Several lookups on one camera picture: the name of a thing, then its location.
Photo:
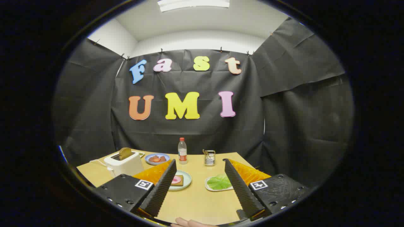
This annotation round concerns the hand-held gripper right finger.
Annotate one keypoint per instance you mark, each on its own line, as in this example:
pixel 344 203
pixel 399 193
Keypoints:
pixel 241 189

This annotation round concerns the brown toast bread slice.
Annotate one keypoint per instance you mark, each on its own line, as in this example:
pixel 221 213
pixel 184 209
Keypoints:
pixel 125 153

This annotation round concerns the pale green round plate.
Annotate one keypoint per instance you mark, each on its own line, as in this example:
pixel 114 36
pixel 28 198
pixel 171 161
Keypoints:
pixel 187 180

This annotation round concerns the square bread slice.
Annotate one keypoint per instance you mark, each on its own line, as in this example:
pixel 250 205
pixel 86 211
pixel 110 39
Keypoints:
pixel 181 185

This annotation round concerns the white square plate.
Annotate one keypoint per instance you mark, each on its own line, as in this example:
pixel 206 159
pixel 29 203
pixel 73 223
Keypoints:
pixel 208 188

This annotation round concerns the white toaster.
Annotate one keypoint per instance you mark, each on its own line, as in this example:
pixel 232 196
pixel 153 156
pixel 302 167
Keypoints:
pixel 126 165

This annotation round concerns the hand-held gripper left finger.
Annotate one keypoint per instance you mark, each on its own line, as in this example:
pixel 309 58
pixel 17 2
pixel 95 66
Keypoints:
pixel 159 189

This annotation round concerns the clear plastic bottle red cap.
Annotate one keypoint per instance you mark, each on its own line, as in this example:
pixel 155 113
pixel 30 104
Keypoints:
pixel 182 154

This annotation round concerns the white divided condiment dish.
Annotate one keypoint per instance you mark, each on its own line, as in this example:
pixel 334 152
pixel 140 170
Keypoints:
pixel 142 154

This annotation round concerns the ceiling light panel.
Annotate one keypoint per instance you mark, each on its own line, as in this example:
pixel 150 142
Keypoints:
pixel 192 4

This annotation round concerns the green lettuce leaf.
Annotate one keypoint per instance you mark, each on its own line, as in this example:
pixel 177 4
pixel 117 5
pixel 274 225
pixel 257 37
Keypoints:
pixel 219 183

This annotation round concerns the pink ham slice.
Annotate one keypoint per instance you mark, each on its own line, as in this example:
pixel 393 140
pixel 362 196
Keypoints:
pixel 176 180

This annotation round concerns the brown meat patty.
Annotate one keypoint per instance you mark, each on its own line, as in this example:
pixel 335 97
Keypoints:
pixel 163 158
pixel 151 159

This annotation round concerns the black backdrop cloth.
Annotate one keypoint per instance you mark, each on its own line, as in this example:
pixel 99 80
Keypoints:
pixel 189 132

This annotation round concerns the blue round plate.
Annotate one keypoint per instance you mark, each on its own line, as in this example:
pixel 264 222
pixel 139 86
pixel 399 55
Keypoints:
pixel 157 163

